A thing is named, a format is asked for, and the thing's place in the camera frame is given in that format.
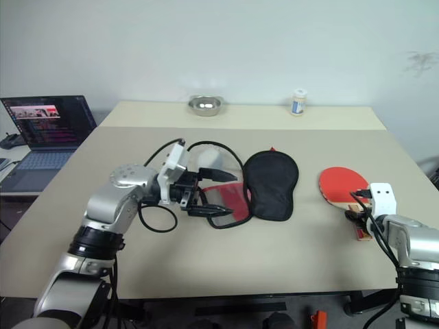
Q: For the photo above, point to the dark rounded shape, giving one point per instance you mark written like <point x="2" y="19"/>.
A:
<point x="278" y="321"/>

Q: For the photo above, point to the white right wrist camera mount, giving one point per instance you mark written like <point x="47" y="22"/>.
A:
<point x="382" y="198"/>

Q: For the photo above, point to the stainless steel bowl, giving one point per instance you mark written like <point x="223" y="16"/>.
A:
<point x="205" y="105"/>

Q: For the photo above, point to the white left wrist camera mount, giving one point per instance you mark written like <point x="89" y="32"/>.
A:
<point x="175" y="158"/>

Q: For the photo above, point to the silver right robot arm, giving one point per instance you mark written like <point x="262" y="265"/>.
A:
<point x="416" y="240"/>

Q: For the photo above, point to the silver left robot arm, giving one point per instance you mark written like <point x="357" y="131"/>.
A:
<point x="106" y="202"/>

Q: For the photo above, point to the black table leg foot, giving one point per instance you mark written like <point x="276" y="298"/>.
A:
<point x="355" y="303"/>

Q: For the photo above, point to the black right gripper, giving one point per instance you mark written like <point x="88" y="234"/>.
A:
<point x="366" y="209"/>

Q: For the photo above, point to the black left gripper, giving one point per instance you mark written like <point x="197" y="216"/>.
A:
<point x="181" y="192"/>

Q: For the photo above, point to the black table frame crossbar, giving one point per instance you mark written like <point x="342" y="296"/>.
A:
<point x="240" y="308"/>

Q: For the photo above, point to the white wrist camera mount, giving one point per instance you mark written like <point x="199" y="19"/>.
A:
<point x="382" y="198"/>
<point x="175" y="158"/>

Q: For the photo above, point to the red table tennis paddle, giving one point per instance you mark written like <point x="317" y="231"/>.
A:
<point x="337" y="182"/>

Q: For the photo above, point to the orange and black tool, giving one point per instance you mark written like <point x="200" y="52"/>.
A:
<point x="318" y="319"/>

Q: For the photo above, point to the black paddle case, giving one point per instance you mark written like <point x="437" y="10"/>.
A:
<point x="271" y="185"/>

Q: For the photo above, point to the open blue laptop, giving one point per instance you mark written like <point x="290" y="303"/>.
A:
<point x="51" y="137"/>

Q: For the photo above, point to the small white-capped jar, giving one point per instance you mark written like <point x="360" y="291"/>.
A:
<point x="298" y="103"/>

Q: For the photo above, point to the black handheld controller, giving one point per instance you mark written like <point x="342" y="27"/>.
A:
<point x="10" y="140"/>

